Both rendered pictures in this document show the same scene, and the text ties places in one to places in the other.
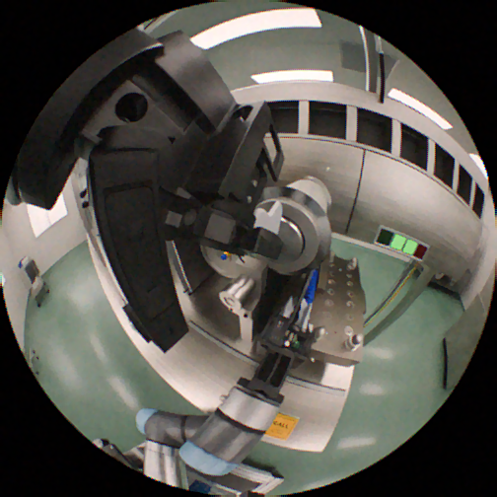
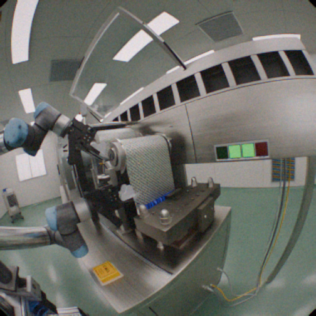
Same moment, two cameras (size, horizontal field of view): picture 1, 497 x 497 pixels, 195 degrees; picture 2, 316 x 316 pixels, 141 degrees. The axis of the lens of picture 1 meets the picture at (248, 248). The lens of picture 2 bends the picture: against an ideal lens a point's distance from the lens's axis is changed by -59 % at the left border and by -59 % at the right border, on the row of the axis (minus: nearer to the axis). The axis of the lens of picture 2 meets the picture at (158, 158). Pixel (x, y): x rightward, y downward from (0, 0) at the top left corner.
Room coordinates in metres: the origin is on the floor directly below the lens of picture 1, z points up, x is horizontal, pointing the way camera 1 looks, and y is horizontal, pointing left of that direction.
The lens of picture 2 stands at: (-0.27, -0.37, 1.26)
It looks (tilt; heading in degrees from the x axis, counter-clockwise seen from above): 5 degrees down; 18
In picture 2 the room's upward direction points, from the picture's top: 11 degrees counter-clockwise
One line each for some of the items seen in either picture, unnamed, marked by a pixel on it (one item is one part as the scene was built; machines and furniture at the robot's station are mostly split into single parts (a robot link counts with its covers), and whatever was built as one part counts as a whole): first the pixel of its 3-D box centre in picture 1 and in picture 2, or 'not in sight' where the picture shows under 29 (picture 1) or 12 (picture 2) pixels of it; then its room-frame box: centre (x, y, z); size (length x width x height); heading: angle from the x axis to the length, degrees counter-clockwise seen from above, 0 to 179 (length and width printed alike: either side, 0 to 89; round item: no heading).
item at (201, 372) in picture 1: (138, 249); (90, 195); (0.67, 0.76, 0.88); 2.52 x 0.66 x 0.04; 61
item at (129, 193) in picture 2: (305, 313); (130, 192); (0.14, -0.11, 1.11); 0.09 x 0.03 x 0.06; 150
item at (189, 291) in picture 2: not in sight; (104, 230); (0.69, 0.75, 0.43); 2.52 x 0.64 x 0.86; 61
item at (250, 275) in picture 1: (247, 318); (115, 204); (0.16, 0.00, 1.05); 0.06 x 0.05 x 0.31; 151
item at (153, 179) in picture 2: (310, 268); (154, 182); (0.26, -0.16, 1.11); 0.23 x 0.01 x 0.18; 151
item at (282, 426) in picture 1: (278, 426); (106, 271); (-0.10, -0.07, 0.91); 0.07 x 0.07 x 0.02; 61
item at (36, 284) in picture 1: (32, 278); (11, 204); (0.05, 4.81, 0.51); 0.91 x 0.58 x 1.02; 85
